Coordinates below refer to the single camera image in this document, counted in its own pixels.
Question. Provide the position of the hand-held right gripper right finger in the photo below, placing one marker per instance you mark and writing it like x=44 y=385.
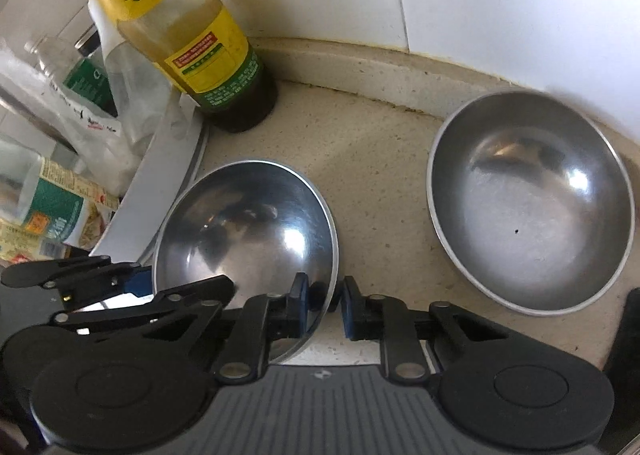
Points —
x=348 y=315

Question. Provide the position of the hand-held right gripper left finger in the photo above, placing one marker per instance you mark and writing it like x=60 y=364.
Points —
x=301 y=295

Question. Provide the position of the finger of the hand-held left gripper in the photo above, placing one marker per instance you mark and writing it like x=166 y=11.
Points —
x=210 y=287
x=137 y=282

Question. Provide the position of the stainless steel bowl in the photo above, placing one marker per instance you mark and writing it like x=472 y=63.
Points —
x=260 y=235
x=525 y=215

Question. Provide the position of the white rotating condiment rack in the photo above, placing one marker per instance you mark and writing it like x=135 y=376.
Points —
x=150 y=190

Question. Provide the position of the purple neck label bottle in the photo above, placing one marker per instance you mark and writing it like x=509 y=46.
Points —
x=55 y=205

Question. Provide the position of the clear plastic bag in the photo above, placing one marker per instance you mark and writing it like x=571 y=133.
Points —
x=100 y=135

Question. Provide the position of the black cap bottle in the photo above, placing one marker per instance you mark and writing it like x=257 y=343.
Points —
x=87 y=82

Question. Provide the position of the green cap yellow label bottle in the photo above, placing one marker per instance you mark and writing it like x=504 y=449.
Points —
x=200 y=50

